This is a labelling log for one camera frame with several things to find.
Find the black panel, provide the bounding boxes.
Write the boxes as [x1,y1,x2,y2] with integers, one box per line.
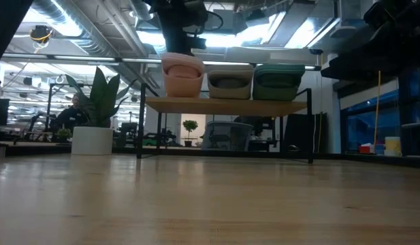
[283,112,328,154]

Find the yellow and white container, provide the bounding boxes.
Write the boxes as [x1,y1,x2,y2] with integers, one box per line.
[384,135,402,157]

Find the yellow ceiling cable reel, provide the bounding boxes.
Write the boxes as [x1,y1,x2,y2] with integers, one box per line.
[29,24,54,46]

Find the small green potted plant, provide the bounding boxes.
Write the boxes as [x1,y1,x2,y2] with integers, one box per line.
[56,128,74,144]

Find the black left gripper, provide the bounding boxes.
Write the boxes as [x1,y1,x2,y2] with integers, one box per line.
[145,0,211,57]

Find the pink rubber slide sandal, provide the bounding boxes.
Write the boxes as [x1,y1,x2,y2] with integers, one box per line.
[161,52,206,99]

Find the white round plant pot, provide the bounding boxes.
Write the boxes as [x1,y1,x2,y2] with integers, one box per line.
[70,126,114,157]

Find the small round topiary tree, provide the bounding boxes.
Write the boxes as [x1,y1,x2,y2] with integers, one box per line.
[181,119,199,148]

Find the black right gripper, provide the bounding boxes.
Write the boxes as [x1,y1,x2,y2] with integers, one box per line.
[319,20,406,82]

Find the grey mesh office chair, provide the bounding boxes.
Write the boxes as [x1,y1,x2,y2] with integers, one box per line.
[201,120,254,151]

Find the wooden shelf with black frame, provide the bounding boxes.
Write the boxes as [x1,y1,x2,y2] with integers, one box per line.
[136,82,314,165]

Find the person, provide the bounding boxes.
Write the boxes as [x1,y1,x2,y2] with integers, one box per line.
[54,93,92,142]

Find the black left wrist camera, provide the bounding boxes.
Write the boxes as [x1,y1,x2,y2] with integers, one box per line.
[187,35,208,50]

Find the green spiky succulent plant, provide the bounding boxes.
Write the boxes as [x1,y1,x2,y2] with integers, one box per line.
[64,66,139,129]

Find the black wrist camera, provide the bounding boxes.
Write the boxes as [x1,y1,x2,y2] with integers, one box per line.
[187,35,208,50]
[363,1,395,31]

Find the black monitor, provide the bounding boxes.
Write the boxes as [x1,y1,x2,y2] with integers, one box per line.
[0,98,11,127]

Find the black metal table frame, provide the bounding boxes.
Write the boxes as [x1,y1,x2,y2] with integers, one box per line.
[0,140,420,169]

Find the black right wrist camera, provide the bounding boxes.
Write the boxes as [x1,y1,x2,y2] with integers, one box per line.
[363,1,395,31]

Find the green plastic basket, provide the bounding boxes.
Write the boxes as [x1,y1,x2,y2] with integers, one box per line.
[252,63,306,102]

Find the black looped gripper cable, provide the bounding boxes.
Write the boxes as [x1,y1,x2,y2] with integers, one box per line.
[201,10,225,33]

